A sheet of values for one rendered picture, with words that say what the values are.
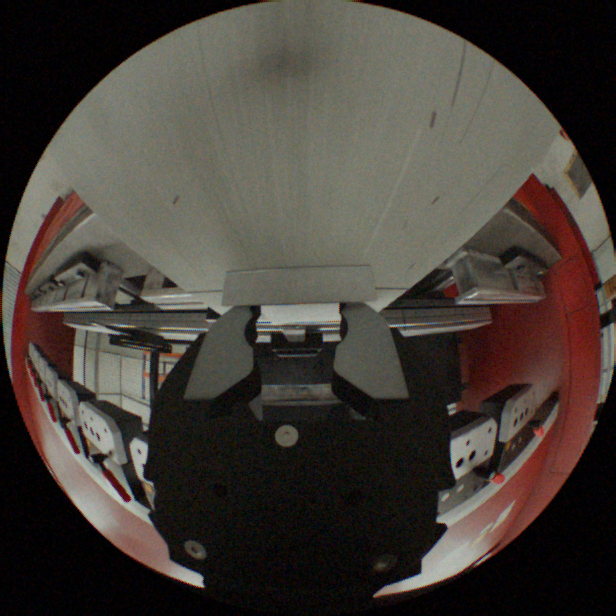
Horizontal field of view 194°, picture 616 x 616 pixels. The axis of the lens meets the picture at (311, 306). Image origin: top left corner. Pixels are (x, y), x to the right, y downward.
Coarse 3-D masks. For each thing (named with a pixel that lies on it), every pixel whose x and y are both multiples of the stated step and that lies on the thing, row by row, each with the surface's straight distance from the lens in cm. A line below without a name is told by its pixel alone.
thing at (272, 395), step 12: (324, 384) 23; (264, 396) 23; (276, 396) 23; (288, 396) 23; (300, 396) 23; (312, 396) 23; (324, 396) 23; (264, 408) 23; (276, 408) 23; (288, 408) 22; (300, 408) 22; (312, 408) 22; (324, 408) 22; (264, 420) 23; (276, 420) 23; (288, 420) 23; (300, 420) 23; (312, 420) 23
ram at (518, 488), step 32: (32, 384) 158; (32, 416) 225; (544, 416) 78; (64, 448) 87; (544, 448) 87; (64, 480) 146; (512, 480) 63; (96, 512) 99; (128, 512) 56; (448, 512) 41; (480, 512) 55; (512, 512) 97; (128, 544) 94; (160, 544) 58; (448, 544) 57; (480, 544) 91; (192, 576) 72; (416, 576) 71; (448, 576) 114
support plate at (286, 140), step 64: (320, 0) 6; (128, 64) 7; (192, 64) 6; (256, 64) 5; (320, 64) 5; (384, 64) 5; (448, 64) 6; (64, 128) 9; (128, 128) 7; (192, 128) 6; (256, 128) 6; (320, 128) 5; (384, 128) 6; (448, 128) 6; (512, 128) 8; (128, 192) 8; (192, 192) 7; (256, 192) 7; (320, 192) 6; (384, 192) 7; (448, 192) 8; (512, 192) 10; (192, 256) 10; (256, 256) 9; (320, 256) 9; (384, 256) 10; (448, 256) 12
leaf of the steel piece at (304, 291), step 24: (240, 288) 10; (264, 288) 10; (288, 288) 10; (312, 288) 9; (336, 288) 9; (360, 288) 10; (264, 312) 18; (288, 312) 18; (312, 312) 18; (336, 312) 19
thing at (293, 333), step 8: (288, 328) 25; (296, 328) 25; (304, 328) 25; (272, 336) 41; (280, 336) 41; (288, 336) 32; (296, 336) 32; (304, 336) 32; (312, 336) 40; (320, 336) 40; (272, 344) 41; (280, 344) 40; (288, 344) 40; (296, 344) 40; (304, 344) 40; (312, 344) 40; (320, 344) 40; (280, 352) 41; (288, 352) 41; (296, 352) 41; (304, 352) 41; (312, 352) 41
